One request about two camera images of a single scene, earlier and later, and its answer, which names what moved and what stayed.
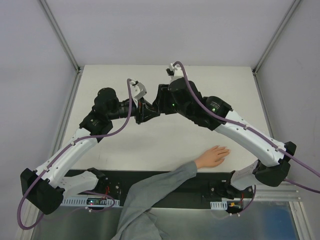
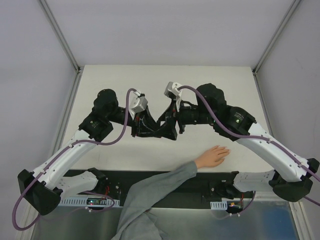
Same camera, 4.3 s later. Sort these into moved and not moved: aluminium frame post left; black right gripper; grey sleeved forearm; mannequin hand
Moved: black right gripper
Not moved: mannequin hand; grey sleeved forearm; aluminium frame post left
